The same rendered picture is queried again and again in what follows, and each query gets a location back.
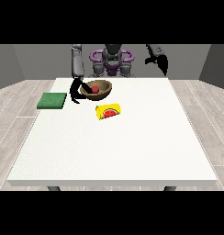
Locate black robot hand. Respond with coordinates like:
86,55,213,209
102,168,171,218
144,53,169,77
69,76,89,105

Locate brown wooden bowl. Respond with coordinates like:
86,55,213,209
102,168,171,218
79,79,113,101

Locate green square pad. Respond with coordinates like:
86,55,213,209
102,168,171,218
36,92,68,110

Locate grey robot trunk purple rings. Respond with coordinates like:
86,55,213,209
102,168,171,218
87,44,137,79

